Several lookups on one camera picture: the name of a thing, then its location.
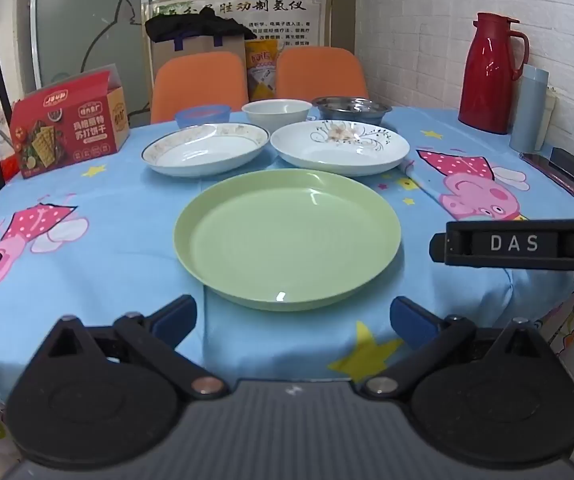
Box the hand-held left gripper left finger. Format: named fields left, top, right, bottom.
left=30, top=295, right=230, bottom=402

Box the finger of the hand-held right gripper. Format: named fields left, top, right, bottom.
left=429, top=232, right=448, bottom=264

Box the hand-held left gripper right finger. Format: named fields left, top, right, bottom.
left=359, top=296, right=561, bottom=404

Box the green plate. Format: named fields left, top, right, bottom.
left=173, top=169, right=403, bottom=312

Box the white bowl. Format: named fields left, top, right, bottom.
left=241, top=99, right=313, bottom=135

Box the smartphone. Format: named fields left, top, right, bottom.
left=519, top=151, right=574, bottom=200

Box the printed blue tablecloth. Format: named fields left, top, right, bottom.
left=0, top=105, right=574, bottom=466

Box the grey blue tumbler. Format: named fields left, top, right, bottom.
left=509, top=64, right=550, bottom=153

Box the white plate with floral print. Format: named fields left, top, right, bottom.
left=270, top=120, right=411, bottom=177

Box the steel bowl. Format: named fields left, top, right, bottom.
left=311, top=96, right=393, bottom=127

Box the white plate with gold rim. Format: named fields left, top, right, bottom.
left=141, top=122, right=271, bottom=177

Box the red thermos jug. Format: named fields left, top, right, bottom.
left=458, top=11, right=530, bottom=135

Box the blue bowl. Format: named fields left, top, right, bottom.
left=174, top=104, right=231, bottom=130

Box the orange chair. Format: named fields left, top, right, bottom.
left=275, top=46, right=369, bottom=101
left=150, top=51, right=249, bottom=124

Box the red cracker box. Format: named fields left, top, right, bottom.
left=8, top=64, right=131, bottom=168

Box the yellow snack bag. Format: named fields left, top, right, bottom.
left=244, top=40, right=281, bottom=103

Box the brown cardboard bag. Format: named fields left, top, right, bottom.
left=149, top=34, right=248, bottom=92

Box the glass door with bear drawing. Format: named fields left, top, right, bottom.
left=32, top=0, right=150, bottom=117

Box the wall poster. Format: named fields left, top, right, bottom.
left=142, top=0, right=332, bottom=52

